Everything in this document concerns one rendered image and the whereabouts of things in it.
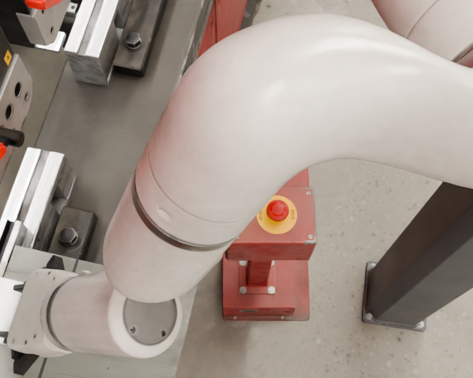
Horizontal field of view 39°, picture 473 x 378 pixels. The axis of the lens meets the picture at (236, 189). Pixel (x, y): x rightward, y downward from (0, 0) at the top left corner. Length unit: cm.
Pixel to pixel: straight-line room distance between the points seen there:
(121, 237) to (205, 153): 15
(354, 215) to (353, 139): 166
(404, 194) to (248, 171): 173
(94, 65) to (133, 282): 66
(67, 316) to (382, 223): 146
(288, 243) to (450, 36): 80
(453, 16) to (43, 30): 56
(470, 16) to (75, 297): 46
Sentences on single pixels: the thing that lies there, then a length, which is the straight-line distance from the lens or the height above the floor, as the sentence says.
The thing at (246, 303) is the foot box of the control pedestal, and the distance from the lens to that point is 181.
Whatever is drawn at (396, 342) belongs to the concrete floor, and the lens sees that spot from 197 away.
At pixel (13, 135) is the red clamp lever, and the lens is 74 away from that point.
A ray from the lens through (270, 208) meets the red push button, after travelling 115.
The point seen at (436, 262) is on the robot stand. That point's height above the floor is 63.
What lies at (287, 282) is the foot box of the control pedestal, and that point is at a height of 12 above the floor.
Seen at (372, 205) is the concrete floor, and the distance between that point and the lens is 206.
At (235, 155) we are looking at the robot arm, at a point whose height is 156.
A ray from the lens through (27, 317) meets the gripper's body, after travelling 83.
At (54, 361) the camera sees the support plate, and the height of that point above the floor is 100.
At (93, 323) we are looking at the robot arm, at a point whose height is 126.
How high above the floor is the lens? 190
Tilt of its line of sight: 69 degrees down
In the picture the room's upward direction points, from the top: 1 degrees clockwise
